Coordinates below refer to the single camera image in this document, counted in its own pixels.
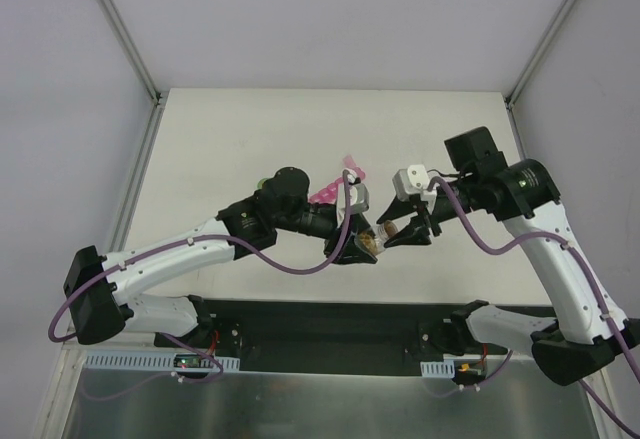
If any clear bottle with yellow pills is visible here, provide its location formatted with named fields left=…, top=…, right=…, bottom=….
left=358, top=229, right=389, bottom=256

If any pink weekly pill organizer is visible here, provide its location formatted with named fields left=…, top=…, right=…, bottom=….
left=309, top=154, right=366, bottom=204

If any orange white bottle cap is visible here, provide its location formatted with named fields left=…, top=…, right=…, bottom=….
left=377, top=221, right=398, bottom=241

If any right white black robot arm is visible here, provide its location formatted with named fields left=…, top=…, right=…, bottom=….
left=378, top=126, right=639, bottom=386

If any green lidded pill bottle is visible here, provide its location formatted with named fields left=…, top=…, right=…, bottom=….
left=256, top=178, right=272, bottom=190

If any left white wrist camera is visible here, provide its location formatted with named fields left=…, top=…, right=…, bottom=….
left=336, top=183, right=369, bottom=215

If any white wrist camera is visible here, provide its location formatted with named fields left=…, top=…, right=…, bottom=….
left=336, top=183, right=369, bottom=215
left=392, top=164, right=437, bottom=207

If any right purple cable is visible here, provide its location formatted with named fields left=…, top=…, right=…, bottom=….
left=424, top=178, right=640, bottom=438

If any purple cable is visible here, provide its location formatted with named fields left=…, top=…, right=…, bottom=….
left=424, top=178, right=640, bottom=438
left=47, top=168, right=356, bottom=344

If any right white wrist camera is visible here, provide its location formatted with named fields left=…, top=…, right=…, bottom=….
left=392, top=164, right=437, bottom=207

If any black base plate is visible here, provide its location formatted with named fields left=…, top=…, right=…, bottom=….
left=152, top=294, right=519, bottom=375

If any right aluminium frame post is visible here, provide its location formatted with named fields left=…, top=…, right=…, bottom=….
left=504, top=0, right=580, bottom=110

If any aluminium frame post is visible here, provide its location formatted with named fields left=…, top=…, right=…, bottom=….
left=96, top=0, right=162, bottom=105
left=504, top=0, right=580, bottom=110

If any right white cable duct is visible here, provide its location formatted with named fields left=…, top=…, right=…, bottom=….
left=420, top=359, right=456, bottom=380

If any white cable duct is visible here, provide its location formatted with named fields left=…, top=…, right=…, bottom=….
left=420, top=359, right=456, bottom=380
left=84, top=351, right=219, bottom=373

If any left white cable duct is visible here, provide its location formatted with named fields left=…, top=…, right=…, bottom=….
left=84, top=351, right=219, bottom=373

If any left aluminium frame post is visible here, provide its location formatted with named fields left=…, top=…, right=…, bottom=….
left=96, top=0, right=162, bottom=105

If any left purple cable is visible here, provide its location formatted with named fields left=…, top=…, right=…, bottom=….
left=47, top=168, right=356, bottom=344

